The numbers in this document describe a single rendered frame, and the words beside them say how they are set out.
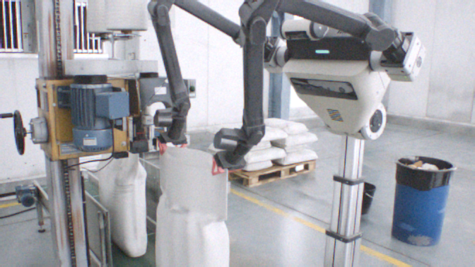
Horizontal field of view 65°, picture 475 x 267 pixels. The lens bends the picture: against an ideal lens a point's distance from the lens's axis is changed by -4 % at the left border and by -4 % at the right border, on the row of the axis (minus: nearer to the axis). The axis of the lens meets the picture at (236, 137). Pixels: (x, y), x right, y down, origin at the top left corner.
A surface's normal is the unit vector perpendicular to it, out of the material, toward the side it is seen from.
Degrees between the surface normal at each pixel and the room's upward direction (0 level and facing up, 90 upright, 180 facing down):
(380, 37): 120
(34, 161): 93
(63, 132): 90
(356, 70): 40
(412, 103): 90
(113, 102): 90
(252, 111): 113
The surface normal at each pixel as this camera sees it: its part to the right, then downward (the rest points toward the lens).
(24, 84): 0.62, 0.17
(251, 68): 0.22, 0.67
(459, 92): -0.79, 0.11
